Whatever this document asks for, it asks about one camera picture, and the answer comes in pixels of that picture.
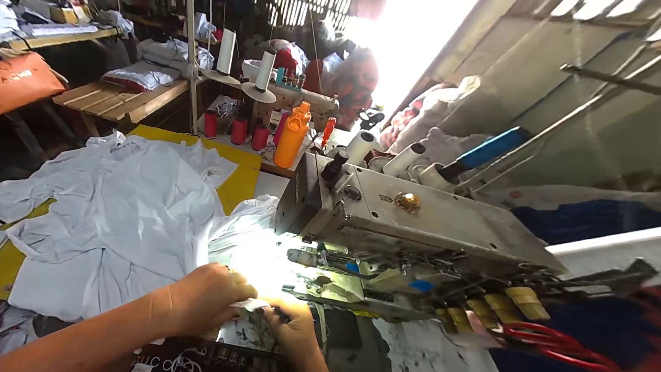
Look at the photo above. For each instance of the person's left hand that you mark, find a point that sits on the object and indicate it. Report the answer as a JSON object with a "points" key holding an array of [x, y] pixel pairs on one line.
{"points": [[204, 297]]}

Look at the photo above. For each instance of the person's right hand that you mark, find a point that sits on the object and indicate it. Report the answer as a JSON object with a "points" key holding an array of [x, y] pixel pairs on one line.
{"points": [[295, 325]]}

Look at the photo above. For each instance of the person's right fingers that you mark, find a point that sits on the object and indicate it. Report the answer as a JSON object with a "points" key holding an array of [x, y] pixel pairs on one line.
{"points": [[284, 301]]}

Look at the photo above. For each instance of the person's left fingers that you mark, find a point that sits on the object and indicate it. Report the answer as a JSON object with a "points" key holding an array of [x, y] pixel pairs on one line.
{"points": [[239, 288]]}

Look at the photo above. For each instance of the person's right thumb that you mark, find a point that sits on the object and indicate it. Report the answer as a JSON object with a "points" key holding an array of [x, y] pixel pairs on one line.
{"points": [[272, 320]]}

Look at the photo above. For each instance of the white garment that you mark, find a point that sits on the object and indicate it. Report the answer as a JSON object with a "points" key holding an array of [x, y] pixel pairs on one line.
{"points": [[232, 237]]}

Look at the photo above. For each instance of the person's left forearm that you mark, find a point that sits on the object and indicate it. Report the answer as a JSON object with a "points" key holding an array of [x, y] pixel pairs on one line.
{"points": [[103, 328]]}

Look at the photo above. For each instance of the person's right forearm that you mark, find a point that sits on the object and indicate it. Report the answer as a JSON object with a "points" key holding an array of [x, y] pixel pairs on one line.
{"points": [[311, 362]]}

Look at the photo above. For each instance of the person's body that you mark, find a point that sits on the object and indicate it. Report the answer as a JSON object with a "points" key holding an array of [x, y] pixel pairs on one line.
{"points": [[232, 359]]}

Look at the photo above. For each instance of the black flat pad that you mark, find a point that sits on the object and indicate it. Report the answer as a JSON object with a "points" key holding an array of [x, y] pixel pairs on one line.
{"points": [[344, 330]]}

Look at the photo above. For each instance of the yellow table board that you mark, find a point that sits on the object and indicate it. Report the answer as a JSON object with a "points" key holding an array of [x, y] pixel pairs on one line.
{"points": [[240, 170]]}

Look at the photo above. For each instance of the white spread shirt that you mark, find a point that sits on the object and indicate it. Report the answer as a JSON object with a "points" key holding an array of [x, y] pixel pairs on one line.
{"points": [[129, 196]]}

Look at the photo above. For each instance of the stained white sheet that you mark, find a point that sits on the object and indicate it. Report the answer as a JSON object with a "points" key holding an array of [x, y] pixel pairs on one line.
{"points": [[428, 346]]}

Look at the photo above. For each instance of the red thread cone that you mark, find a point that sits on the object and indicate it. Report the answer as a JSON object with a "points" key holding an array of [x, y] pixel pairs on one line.
{"points": [[260, 138], [210, 124], [280, 129], [239, 131]]}

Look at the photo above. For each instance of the orange bottle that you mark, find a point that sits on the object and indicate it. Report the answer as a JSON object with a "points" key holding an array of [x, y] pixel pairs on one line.
{"points": [[292, 138]]}

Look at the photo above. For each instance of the yellow-brown cylinder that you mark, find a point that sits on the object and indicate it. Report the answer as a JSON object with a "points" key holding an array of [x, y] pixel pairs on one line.
{"points": [[502, 308], [444, 320], [528, 303], [482, 313], [459, 320]]}

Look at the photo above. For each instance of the grey industrial sewing machine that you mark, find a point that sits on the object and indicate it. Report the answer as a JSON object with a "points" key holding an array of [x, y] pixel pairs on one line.
{"points": [[428, 212]]}

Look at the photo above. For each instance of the white disc cone holder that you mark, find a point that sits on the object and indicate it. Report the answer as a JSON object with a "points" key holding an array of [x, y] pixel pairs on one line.
{"points": [[258, 94], [221, 78]]}

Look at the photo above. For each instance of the beige background sewing machine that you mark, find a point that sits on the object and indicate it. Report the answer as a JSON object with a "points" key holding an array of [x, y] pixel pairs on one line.
{"points": [[315, 102]]}

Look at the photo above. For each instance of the wooden slatted bench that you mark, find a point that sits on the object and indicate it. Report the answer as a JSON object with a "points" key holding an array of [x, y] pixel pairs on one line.
{"points": [[129, 103]]}

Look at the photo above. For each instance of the teal bobbin rack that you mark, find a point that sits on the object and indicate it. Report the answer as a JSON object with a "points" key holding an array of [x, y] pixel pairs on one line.
{"points": [[289, 78]]}

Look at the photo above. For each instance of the tall white thread cone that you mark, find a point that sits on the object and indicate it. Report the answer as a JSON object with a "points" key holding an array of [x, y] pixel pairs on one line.
{"points": [[265, 71], [226, 51]]}

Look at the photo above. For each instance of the metal pole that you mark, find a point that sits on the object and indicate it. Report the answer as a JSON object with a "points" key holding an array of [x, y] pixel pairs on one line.
{"points": [[191, 72]]}

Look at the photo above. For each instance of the grey plastic sack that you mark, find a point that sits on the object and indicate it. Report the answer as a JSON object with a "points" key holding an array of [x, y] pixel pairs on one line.
{"points": [[446, 144]]}

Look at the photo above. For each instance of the flat bundle of white cloth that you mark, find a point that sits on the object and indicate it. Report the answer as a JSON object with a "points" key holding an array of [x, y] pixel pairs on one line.
{"points": [[144, 76]]}

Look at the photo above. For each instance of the red patterned plastic sack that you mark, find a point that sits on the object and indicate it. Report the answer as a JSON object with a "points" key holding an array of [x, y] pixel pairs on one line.
{"points": [[356, 80]]}

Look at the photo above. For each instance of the white sack with red cloth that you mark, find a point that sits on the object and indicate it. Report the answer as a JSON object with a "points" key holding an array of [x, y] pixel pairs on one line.
{"points": [[428, 108]]}

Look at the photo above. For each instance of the thick bundle of white cloth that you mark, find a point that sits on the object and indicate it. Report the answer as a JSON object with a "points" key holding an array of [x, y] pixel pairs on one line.
{"points": [[173, 53]]}

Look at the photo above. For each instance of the orange sack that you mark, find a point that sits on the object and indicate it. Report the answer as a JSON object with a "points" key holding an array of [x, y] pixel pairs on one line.
{"points": [[26, 82]]}

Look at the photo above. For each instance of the wooden table with cloths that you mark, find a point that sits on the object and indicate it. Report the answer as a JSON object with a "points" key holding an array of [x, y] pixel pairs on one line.
{"points": [[72, 36]]}

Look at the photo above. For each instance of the dark blue fabric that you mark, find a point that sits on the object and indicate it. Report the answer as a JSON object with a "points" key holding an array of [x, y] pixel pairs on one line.
{"points": [[594, 315]]}

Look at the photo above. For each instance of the dark blue cloth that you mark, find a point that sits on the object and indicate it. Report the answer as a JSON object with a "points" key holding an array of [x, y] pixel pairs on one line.
{"points": [[588, 219]]}

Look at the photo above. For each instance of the long wooden stick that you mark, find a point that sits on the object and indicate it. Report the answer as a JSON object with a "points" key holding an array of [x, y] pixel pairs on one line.
{"points": [[609, 79]]}

